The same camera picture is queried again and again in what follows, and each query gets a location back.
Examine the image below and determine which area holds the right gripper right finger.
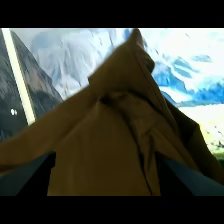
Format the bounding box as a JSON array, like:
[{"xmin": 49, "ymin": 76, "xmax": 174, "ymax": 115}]
[{"xmin": 155, "ymin": 151, "xmax": 224, "ymax": 197}]

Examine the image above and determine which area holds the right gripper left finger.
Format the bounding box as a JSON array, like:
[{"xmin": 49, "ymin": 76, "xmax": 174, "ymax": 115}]
[{"xmin": 0, "ymin": 151, "xmax": 57, "ymax": 197}]

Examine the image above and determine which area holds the brown garment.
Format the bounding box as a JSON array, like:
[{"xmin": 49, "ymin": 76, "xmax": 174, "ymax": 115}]
[{"xmin": 0, "ymin": 28, "xmax": 224, "ymax": 197}]

